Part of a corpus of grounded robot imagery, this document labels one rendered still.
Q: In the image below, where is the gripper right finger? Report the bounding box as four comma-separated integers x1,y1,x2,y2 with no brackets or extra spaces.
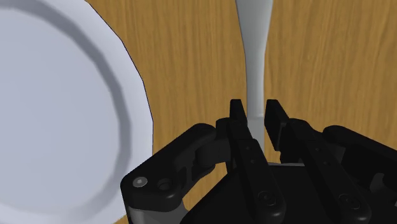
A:
264,99,397,224

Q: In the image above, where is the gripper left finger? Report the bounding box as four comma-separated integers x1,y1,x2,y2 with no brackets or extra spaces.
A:
120,99,287,224

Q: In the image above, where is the grey cutlery handle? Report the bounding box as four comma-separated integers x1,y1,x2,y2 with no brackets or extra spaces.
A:
234,0,274,157

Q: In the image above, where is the white plate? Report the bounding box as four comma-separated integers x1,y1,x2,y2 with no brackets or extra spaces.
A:
0,0,155,224

